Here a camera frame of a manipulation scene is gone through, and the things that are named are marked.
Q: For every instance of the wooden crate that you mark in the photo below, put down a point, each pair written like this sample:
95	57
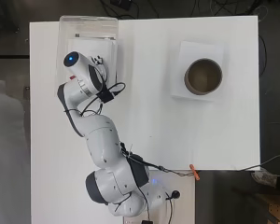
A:
278	211

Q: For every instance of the person's shoe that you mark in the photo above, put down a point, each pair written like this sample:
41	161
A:
266	177

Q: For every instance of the orange clamp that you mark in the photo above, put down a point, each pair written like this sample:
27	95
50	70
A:
194	172

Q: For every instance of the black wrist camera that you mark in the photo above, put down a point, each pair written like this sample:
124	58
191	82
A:
105	96

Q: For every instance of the brown round tub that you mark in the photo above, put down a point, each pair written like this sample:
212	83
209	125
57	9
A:
189	85

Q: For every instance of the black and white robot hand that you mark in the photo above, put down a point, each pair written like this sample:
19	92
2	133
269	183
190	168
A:
99	63

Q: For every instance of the black round knob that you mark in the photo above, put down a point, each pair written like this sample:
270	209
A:
175	194

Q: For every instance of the white flat box stand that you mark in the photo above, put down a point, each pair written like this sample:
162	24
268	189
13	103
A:
202	49

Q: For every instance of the clear plastic box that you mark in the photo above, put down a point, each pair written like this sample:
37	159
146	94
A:
62	37

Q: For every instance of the white hanging sheet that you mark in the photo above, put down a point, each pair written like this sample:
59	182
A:
7	149

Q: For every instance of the white seven-joint robot arm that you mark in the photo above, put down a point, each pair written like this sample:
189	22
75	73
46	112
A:
102	140

